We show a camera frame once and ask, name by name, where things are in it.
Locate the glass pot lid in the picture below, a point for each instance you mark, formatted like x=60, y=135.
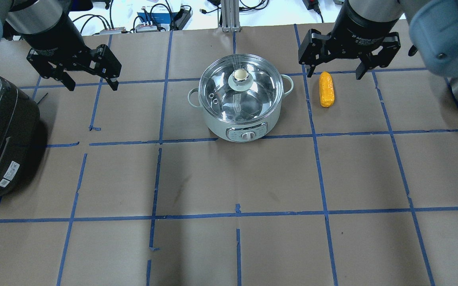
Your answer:
x=242, y=88

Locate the blue usb hub box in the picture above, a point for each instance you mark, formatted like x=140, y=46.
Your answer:
x=154, y=21

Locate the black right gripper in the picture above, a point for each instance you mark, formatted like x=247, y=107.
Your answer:
x=361, y=24

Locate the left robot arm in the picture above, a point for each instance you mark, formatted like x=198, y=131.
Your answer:
x=31, y=16

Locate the grey usb hub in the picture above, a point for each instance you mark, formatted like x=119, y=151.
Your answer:
x=112, y=31

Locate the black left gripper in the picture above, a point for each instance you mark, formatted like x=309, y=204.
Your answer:
x=51, y=32

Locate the pale green electric pot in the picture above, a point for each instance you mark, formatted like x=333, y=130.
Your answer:
x=240, y=133

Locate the black power adapter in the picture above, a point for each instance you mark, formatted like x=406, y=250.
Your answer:
x=181, y=19

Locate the aluminium frame post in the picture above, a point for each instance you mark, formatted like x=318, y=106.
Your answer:
x=230, y=16

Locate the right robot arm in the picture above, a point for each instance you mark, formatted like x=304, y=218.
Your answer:
x=433, y=30

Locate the yellow toy corn cob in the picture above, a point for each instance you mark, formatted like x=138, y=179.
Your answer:
x=326, y=90

